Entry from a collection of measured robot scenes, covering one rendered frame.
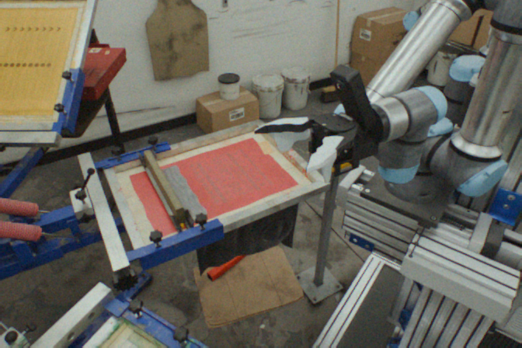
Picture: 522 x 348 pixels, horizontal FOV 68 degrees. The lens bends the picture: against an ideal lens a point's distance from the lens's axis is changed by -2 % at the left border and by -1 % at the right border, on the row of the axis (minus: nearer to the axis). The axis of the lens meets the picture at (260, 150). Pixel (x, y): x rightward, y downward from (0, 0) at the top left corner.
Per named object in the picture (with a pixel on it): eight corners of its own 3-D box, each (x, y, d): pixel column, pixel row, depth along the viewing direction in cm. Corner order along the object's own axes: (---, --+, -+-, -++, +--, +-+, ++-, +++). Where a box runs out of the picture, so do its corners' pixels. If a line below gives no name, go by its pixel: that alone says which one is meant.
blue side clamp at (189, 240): (218, 229, 144) (217, 215, 140) (224, 238, 140) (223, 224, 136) (139, 261, 132) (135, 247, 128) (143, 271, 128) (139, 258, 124)
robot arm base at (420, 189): (443, 182, 117) (452, 155, 111) (428, 210, 107) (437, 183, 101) (394, 164, 124) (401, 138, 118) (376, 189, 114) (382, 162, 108)
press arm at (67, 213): (93, 208, 145) (90, 198, 142) (96, 218, 141) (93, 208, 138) (44, 224, 138) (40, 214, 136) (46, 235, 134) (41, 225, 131)
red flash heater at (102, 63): (63, 60, 260) (57, 43, 253) (130, 60, 260) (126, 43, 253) (15, 104, 210) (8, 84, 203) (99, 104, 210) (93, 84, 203)
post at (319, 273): (321, 262, 246) (339, 137, 191) (343, 288, 231) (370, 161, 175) (292, 276, 238) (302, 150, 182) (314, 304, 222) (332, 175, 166)
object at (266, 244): (284, 231, 185) (287, 178, 166) (294, 242, 179) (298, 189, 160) (194, 269, 167) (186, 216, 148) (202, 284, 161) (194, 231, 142)
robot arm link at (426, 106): (443, 132, 74) (456, 92, 69) (402, 149, 70) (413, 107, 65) (412, 114, 80) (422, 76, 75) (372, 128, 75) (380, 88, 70)
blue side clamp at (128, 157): (169, 153, 183) (167, 140, 179) (172, 158, 180) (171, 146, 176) (105, 172, 171) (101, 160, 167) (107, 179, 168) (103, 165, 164)
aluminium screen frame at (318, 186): (259, 125, 201) (259, 119, 199) (329, 189, 160) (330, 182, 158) (103, 172, 169) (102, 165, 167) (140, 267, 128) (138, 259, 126)
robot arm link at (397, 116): (410, 104, 65) (375, 91, 71) (391, 110, 63) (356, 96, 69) (405, 144, 69) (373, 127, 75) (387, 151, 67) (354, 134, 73)
